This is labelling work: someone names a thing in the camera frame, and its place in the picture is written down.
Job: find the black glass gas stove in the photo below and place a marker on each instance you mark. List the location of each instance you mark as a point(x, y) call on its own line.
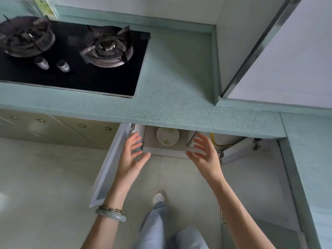
point(77, 77)

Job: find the metal door hinge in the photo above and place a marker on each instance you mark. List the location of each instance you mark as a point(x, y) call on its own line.
point(132, 129)
point(256, 145)

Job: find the small green yellow box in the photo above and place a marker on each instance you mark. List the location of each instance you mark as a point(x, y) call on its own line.
point(46, 7)

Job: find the person's white shoe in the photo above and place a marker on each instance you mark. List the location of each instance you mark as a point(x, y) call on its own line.
point(158, 197)

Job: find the white green leaf plate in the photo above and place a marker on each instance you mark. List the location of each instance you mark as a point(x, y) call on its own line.
point(167, 137)

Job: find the metal gas burner grate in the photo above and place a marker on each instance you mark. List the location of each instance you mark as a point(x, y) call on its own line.
point(26, 38)
point(107, 49)

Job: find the person's left forearm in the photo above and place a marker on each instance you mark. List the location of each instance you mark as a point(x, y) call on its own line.
point(103, 233)

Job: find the person's right hand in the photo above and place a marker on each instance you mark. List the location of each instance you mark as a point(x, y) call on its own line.
point(207, 163)

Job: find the person's light blue trousers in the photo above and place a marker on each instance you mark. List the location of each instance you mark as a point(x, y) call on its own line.
point(153, 228)

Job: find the pale green jade bangle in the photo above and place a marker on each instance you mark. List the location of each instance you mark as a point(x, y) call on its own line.
point(111, 217)

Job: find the person's right forearm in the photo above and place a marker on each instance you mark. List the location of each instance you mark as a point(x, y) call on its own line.
point(238, 217)

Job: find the person's left hand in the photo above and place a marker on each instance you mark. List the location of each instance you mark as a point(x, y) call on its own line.
point(129, 163)

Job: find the silver stove knob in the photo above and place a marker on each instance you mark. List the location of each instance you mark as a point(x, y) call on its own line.
point(63, 66)
point(41, 63)

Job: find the green glossy cabinet door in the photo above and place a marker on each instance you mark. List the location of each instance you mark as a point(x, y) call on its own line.
point(107, 165)
point(238, 150)

